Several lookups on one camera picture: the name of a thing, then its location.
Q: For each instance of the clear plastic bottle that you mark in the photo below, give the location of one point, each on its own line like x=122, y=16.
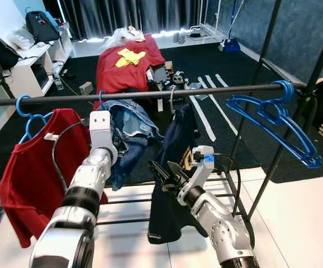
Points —
x=58, y=82

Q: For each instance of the blue denim jeans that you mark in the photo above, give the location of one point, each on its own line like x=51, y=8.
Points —
x=131, y=125

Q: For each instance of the grey boxy machine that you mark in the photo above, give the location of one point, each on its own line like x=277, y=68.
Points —
x=161, y=73

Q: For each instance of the white crumpled plastic bag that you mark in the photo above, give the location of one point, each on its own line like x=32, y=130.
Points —
x=122, y=36

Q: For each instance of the small grey box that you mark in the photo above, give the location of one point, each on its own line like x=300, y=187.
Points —
x=86, y=87

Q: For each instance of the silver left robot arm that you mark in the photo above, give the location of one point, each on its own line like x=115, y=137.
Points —
x=83, y=187

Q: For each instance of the white shelf unit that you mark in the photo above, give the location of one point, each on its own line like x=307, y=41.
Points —
x=33, y=67

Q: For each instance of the dark pleated curtain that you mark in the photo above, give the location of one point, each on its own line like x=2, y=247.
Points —
x=128, y=14

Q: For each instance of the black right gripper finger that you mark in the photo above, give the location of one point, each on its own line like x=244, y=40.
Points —
x=174, y=168
x=159, y=172

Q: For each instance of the black backpack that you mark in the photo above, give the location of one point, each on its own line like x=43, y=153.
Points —
x=41, y=25

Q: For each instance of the red cloth with yellow star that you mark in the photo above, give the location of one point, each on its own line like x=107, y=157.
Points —
x=128, y=75

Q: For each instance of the blue plastic hanger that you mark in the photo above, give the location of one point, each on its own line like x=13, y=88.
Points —
x=309, y=156
x=288, y=89
x=29, y=118
x=100, y=100

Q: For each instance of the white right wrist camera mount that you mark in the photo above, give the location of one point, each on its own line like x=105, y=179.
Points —
x=202, y=167

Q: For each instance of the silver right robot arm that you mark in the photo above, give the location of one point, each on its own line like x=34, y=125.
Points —
x=223, y=229

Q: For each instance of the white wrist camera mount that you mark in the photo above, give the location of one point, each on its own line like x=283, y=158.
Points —
x=202, y=167
x=100, y=128

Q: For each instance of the blue mop head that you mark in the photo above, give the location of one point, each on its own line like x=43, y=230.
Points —
x=230, y=44

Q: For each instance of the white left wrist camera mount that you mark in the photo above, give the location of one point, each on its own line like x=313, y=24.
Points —
x=100, y=128

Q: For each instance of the black metal clothes rack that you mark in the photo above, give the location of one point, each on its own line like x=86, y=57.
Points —
x=206, y=91

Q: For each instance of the red t-shirt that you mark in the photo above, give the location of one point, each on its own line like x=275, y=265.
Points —
x=33, y=178

